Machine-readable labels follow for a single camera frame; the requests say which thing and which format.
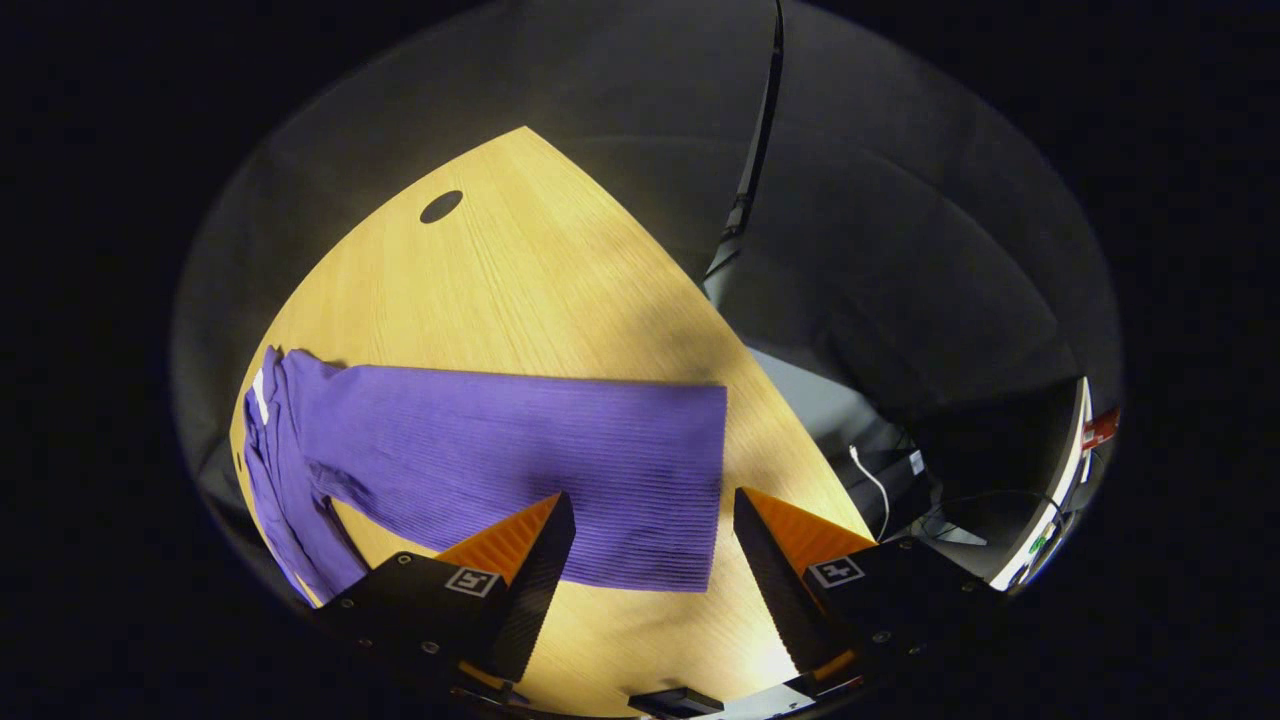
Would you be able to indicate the small red tag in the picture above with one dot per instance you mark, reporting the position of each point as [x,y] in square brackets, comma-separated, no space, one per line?
[1100,430]

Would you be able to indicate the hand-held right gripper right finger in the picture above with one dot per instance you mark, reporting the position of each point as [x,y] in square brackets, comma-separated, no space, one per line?
[775,590]

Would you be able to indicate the purple collared shirt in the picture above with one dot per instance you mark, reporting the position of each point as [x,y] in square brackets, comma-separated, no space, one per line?
[500,450]

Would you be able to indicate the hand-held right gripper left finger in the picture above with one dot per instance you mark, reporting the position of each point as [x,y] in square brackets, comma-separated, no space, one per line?
[540,590]

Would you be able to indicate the dark upright pole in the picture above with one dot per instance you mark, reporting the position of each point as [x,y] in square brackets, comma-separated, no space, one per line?
[765,120]

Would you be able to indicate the white-edged panel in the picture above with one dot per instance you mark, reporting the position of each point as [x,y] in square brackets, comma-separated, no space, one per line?
[1047,515]

